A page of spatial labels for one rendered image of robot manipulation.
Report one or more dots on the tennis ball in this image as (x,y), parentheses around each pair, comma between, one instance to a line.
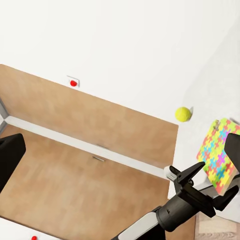
(182,114)

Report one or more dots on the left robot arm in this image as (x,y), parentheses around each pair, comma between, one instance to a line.
(187,202)

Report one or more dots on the desk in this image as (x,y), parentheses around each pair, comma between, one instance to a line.
(214,95)

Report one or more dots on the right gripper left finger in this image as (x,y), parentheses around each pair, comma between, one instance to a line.
(12,150)

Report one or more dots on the jigsaw puzzle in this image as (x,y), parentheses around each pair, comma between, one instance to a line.
(219,167)

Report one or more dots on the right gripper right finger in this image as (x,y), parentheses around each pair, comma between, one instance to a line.
(232,148)

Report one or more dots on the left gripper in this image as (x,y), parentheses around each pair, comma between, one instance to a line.
(188,201)

